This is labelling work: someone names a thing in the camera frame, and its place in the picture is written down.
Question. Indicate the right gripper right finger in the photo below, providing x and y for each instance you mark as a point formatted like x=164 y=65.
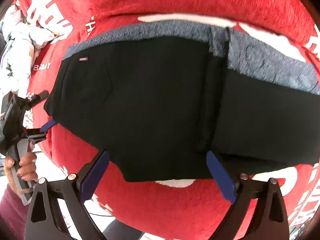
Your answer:
x=269 y=220

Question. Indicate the black pants grey patterned band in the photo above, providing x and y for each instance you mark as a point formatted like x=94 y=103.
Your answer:
x=159 y=96

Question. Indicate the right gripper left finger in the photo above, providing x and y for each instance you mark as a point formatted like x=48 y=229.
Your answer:
x=45 y=220

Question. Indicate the person's left hand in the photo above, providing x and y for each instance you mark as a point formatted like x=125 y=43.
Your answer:
x=27 y=170

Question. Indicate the crumpled white grey quilt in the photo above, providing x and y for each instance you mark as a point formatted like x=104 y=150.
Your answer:
x=21 y=44

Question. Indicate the maroon sleeve left forearm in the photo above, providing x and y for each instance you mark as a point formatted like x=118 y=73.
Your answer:
x=13 y=216

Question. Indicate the person's left leg jeans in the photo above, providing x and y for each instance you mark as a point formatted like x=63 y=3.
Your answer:
x=117 y=230

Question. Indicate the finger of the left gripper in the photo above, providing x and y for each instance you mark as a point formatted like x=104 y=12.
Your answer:
x=36 y=99
x=36 y=135

